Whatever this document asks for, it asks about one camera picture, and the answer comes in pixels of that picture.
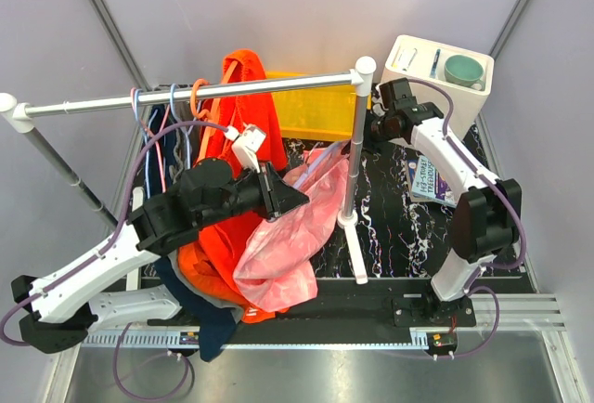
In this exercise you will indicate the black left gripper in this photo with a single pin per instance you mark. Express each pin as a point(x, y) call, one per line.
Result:
point(277, 197)

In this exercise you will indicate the pink patterned shorts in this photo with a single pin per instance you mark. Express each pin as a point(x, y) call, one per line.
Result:
point(274, 272)

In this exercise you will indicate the lilac wire clothes hanger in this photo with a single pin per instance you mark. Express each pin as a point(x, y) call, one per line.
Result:
point(310, 167)

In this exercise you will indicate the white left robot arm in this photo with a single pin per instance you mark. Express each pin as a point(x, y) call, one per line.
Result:
point(64, 307)

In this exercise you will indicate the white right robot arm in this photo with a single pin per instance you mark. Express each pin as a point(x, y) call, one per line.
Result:
point(487, 217)

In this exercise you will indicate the treehouse children's book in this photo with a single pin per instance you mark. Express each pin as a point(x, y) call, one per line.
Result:
point(425, 184)

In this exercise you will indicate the yellow plastic crate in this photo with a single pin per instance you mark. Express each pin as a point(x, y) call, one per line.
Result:
point(324, 113)

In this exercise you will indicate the blue pen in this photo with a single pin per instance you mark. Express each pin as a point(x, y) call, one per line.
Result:
point(434, 67)

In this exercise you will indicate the white pen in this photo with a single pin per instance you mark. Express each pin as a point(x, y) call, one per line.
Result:
point(407, 58)

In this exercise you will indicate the teal ceramic cup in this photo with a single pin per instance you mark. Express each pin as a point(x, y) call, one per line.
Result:
point(464, 71)

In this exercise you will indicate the black marble table mat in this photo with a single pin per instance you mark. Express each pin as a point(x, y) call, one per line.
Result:
point(399, 237)

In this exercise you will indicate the grey garment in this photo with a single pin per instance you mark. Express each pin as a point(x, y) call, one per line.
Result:
point(183, 147)

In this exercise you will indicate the navy blue garment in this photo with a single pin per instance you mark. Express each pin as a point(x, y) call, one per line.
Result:
point(218, 319)

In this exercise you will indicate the silver clothes rack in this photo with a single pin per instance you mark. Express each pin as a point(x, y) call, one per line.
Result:
point(20, 115)

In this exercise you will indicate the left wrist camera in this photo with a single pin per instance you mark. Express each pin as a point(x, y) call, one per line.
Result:
point(245, 145)

